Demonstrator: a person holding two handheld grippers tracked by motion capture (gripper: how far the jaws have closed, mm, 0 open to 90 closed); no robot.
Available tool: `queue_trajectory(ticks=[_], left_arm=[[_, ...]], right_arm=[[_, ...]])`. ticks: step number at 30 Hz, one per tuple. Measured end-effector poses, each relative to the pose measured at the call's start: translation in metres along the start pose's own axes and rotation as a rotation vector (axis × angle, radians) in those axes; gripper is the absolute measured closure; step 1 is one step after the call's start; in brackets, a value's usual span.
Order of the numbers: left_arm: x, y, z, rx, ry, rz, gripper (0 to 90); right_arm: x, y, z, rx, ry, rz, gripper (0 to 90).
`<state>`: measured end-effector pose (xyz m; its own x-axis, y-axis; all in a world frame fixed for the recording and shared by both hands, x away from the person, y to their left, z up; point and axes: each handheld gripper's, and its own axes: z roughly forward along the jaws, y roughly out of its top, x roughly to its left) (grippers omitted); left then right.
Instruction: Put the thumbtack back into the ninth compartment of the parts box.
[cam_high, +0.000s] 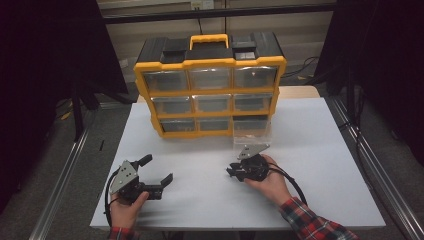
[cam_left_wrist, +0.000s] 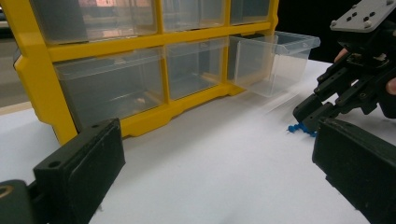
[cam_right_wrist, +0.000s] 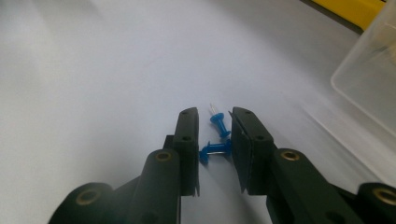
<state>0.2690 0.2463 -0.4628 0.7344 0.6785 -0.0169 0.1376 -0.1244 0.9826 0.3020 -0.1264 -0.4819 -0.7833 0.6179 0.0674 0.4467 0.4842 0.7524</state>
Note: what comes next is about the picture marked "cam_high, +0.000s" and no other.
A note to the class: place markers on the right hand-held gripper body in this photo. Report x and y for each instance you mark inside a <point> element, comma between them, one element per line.
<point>255,168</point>

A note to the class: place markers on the white wall socket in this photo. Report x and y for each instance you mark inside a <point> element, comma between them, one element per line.
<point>202,4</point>

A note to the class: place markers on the black curtain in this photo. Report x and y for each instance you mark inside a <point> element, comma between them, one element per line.
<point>40,66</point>
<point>393,50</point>

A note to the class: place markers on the person's right hand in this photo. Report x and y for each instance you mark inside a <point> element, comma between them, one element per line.
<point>275,186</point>

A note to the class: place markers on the grid of clear drawers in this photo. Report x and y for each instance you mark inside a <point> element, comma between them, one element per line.
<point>210,78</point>

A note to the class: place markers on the small black floor item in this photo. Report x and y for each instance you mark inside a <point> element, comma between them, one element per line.
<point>101,145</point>

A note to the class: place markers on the black metal stand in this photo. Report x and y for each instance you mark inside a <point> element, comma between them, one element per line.
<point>77,113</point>

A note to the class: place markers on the person's left hand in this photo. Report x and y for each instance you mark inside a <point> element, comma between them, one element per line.
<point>125,215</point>

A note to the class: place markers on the small yellow floor item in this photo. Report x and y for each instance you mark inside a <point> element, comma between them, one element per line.
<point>66,115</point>

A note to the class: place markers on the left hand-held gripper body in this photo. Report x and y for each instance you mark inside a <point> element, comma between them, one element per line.
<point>124,175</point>

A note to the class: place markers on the clear plastic drawer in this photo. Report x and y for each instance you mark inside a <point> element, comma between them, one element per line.
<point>251,133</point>

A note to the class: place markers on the black horizontal bar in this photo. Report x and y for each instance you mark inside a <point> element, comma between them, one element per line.
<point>166,16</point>

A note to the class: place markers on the yellow black organizer cabinet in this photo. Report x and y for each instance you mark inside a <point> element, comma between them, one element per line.
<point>210,62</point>

